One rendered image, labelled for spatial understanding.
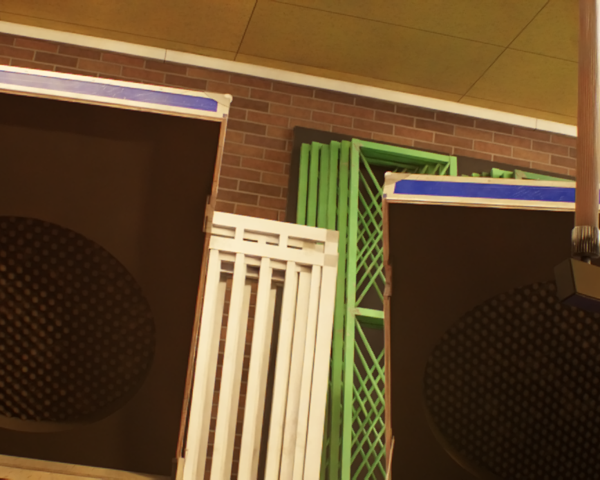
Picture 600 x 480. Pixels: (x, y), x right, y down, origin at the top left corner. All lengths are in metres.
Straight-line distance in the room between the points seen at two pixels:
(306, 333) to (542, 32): 1.89
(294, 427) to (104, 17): 2.35
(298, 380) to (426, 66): 2.02
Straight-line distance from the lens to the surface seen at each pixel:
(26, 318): 2.95
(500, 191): 2.80
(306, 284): 4.37
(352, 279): 5.13
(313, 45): 5.57
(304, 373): 4.26
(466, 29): 5.30
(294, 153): 5.69
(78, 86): 2.57
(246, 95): 5.80
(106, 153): 2.61
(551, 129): 6.20
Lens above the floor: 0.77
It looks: 16 degrees up
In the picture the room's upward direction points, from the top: 6 degrees clockwise
